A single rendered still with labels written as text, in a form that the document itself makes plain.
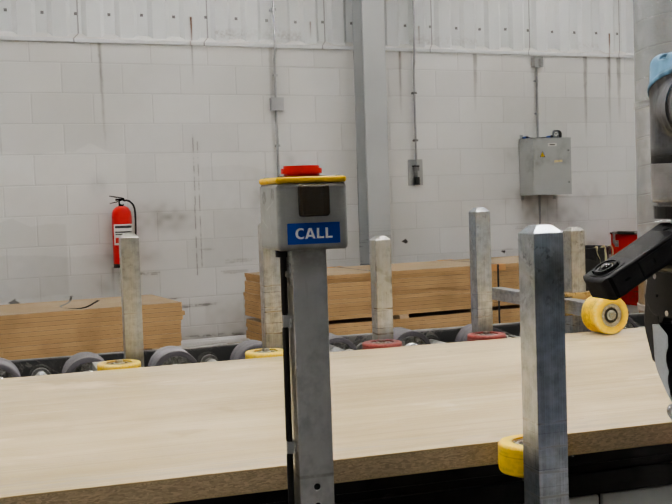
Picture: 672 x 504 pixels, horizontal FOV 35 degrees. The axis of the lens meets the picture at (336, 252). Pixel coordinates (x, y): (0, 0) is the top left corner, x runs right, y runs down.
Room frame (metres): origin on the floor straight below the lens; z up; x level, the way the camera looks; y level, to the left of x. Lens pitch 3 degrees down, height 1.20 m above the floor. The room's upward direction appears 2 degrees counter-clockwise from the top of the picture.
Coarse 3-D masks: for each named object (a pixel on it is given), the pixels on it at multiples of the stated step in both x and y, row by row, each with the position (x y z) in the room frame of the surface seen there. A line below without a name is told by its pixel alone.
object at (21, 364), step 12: (504, 324) 2.88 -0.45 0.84; (516, 324) 2.89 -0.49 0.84; (348, 336) 2.74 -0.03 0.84; (360, 336) 2.75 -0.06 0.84; (444, 336) 2.82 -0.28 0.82; (192, 348) 2.61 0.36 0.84; (204, 348) 2.62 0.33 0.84; (216, 348) 2.63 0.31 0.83; (228, 348) 2.64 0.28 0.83; (12, 360) 2.49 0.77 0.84; (24, 360) 2.49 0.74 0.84; (36, 360) 2.50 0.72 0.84; (48, 360) 2.51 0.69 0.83; (60, 360) 2.52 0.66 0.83; (108, 360) 2.55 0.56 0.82; (144, 360) 2.58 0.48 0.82; (24, 372) 2.49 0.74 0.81; (60, 372) 2.52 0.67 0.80
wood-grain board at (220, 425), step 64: (0, 384) 1.79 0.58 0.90; (64, 384) 1.77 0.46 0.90; (128, 384) 1.75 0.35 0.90; (192, 384) 1.73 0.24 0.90; (256, 384) 1.71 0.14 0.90; (384, 384) 1.67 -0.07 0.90; (448, 384) 1.65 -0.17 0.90; (512, 384) 1.64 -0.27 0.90; (576, 384) 1.62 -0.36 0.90; (640, 384) 1.60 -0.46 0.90; (0, 448) 1.31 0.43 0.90; (64, 448) 1.30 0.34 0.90; (128, 448) 1.29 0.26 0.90; (192, 448) 1.28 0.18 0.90; (256, 448) 1.27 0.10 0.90; (384, 448) 1.25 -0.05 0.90; (448, 448) 1.24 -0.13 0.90; (576, 448) 1.30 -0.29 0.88
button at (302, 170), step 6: (288, 168) 1.03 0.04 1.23; (294, 168) 1.02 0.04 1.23; (300, 168) 1.02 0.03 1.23; (306, 168) 1.02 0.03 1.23; (312, 168) 1.03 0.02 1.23; (318, 168) 1.03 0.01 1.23; (288, 174) 1.03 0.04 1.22; (294, 174) 1.03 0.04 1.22; (300, 174) 1.03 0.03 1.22; (306, 174) 1.03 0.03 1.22; (312, 174) 1.03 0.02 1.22; (318, 174) 1.04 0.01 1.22
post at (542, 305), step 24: (528, 240) 1.11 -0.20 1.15; (552, 240) 1.11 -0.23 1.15; (528, 264) 1.11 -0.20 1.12; (552, 264) 1.11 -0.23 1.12; (528, 288) 1.11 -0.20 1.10; (552, 288) 1.11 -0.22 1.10; (528, 312) 1.12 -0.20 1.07; (552, 312) 1.11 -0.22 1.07; (528, 336) 1.12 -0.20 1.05; (552, 336) 1.11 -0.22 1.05; (528, 360) 1.12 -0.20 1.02; (552, 360) 1.11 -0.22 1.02; (528, 384) 1.12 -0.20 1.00; (552, 384) 1.11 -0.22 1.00; (528, 408) 1.12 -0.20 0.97; (552, 408) 1.11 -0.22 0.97; (528, 432) 1.12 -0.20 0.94; (552, 432) 1.11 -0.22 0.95; (528, 456) 1.12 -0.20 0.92; (552, 456) 1.11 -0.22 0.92; (528, 480) 1.12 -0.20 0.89; (552, 480) 1.11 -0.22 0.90
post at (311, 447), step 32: (320, 256) 1.03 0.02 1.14; (288, 288) 1.04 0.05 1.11; (320, 288) 1.03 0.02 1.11; (288, 320) 1.03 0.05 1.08; (320, 320) 1.03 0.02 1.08; (288, 352) 1.04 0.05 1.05; (320, 352) 1.03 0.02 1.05; (288, 384) 1.03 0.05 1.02; (320, 384) 1.03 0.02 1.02; (288, 416) 1.03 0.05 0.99; (320, 416) 1.03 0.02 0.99; (288, 448) 1.03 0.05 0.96; (320, 448) 1.03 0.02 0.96; (288, 480) 1.03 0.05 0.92; (320, 480) 1.03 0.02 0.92
